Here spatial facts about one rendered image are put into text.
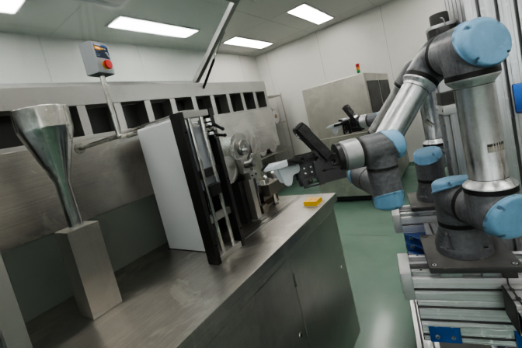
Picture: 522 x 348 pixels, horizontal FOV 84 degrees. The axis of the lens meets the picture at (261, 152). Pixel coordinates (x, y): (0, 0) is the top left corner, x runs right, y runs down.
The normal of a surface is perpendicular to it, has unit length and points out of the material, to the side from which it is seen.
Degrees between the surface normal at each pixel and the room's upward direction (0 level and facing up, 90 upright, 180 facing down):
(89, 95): 90
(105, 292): 90
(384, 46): 90
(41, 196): 90
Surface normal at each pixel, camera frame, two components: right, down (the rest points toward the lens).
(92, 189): 0.80, -0.14
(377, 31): -0.54, 0.22
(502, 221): 0.09, 0.21
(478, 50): 0.03, -0.04
